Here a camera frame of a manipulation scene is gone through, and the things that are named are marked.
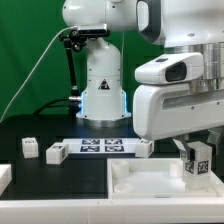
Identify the white front obstacle wall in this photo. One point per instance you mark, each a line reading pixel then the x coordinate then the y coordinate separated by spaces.
pixel 125 211

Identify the white left obstacle wall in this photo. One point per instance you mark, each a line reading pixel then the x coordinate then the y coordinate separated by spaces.
pixel 5 176

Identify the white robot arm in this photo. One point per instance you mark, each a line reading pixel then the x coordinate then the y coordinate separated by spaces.
pixel 179 26

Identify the white obstacle wall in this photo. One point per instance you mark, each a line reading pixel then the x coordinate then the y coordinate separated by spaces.
pixel 5 176
pixel 125 211

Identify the grey mounted camera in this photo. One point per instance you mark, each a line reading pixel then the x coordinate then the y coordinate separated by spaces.
pixel 99 30

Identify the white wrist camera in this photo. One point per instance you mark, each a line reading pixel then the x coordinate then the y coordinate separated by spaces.
pixel 171 68

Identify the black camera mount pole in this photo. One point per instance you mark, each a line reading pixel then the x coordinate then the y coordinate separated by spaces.
pixel 72 43

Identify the white square tabletop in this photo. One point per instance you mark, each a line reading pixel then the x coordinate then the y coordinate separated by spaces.
pixel 158 178

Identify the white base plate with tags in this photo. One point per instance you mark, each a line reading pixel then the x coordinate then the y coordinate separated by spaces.
pixel 101 145

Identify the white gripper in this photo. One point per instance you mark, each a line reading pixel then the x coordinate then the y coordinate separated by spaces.
pixel 167 111

